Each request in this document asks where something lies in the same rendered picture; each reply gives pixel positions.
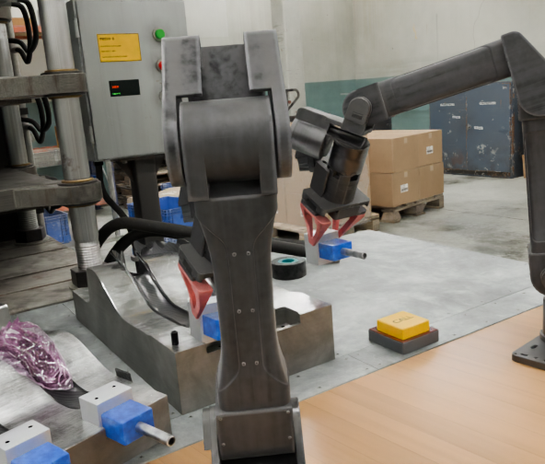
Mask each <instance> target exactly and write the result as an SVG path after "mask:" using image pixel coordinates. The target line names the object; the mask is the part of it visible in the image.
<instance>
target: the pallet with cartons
mask: <svg viewBox="0 0 545 464"><path fill-rule="evenodd" d="M367 136H368V141H369V143H370V147H369V150H368V157H369V176H370V184H369V185H370V195H371V212H377V213H383V215H382V217H379V222H384V223H392V224H396V223H398V222H400V219H401V216H400V215H411V216H418V215H423V214H425V212H424V211H423V209H424V207H425V208H435V209H440V208H443V207H444V195H443V193H442V192H444V163H443V162H442V130H385V131H372V133H368V134H367Z"/></svg>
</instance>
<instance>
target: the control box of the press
mask: <svg viewBox="0 0 545 464"><path fill-rule="evenodd" d="M65 4H66V11H67V17H68V24H69V30H70V37H71V43H72V50H73V56H74V63H75V69H78V71H83V73H85V74H86V77H87V89H88V92H86V95H82V97H80V98H79V101H80V108H81V114H82V121H83V127H84V134H85V139H86V146H87V158H88V161H93V165H94V166H95V167H96V179H98V180H100V181H101V188H102V194H103V199H104V201H105V202H106V203H107V204H108V205H109V206H110V207H111V208H112V209H113V210H114V211H115V212H116V213H117V214H118V216H119V217H125V216H127V214H126V213H125V212H124V211H123V210H122V209H121V207H120V206H119V205H118V204H116V203H115V202H114V201H113V200H112V199H111V198H110V196H109V195H108V193H107V191H106V188H105V185H104V181H103V170H102V165H103V161H107V160H110V162H116V163H117V165H118V166H119V167H120V168H121V169H122V170H123V172H124V173H125V174H126V175H127V176H128V177H129V178H130V182H131V188H132V196H133V209H134V216H135V218H142V219H147V220H154V221H159V222H162V217H161V210H160V201H159V194H158V187H157V172H158V170H159V168H160V166H161V164H162V162H163V160H164V158H165V149H164V141H163V129H162V57H161V40H162V38H169V37H182V36H188V32H187V23H186V15H185V5H184V1H183V0H69V1H68V2H66V3H65ZM127 217H128V216H127Z"/></svg>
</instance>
